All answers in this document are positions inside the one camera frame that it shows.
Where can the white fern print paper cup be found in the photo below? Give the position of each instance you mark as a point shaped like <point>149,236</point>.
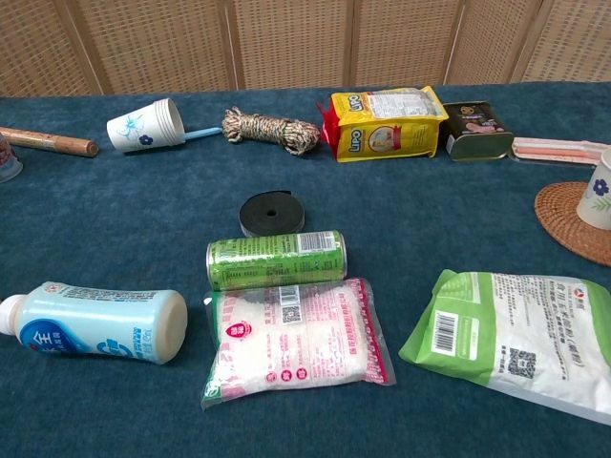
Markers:
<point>596,195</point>

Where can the round woven rattan coaster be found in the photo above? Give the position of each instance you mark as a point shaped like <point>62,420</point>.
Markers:
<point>558,219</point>

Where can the black tape roll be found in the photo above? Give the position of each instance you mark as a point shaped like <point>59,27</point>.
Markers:
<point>272,214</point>

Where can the green drink can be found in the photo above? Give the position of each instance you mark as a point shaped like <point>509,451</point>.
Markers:
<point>272,260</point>

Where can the pink print rice bag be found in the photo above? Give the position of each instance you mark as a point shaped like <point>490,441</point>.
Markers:
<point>296,339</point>

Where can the yellow Lipo biscuit bag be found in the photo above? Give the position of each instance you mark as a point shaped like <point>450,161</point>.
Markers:
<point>382,129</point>

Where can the light blue plastic stick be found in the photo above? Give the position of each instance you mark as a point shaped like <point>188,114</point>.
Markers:
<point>203,132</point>

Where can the blue tablecloth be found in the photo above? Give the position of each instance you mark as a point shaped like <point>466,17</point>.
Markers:
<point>143,229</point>

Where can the woven rattan folding screen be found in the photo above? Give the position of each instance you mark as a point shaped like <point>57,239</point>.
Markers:
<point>286,43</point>

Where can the stacked blue flower paper cups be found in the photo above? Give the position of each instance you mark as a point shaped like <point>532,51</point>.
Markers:
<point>138,129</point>

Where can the dark luncheon meat tin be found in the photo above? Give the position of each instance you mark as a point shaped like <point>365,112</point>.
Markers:
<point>477,133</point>

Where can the light blue milk bottle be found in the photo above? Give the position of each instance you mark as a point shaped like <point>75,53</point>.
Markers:
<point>95,324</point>

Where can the green white starch bag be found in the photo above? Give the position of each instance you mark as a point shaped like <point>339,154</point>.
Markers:
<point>515,334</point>

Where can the brown wooden rolling pin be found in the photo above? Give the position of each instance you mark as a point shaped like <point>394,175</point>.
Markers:
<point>48,140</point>

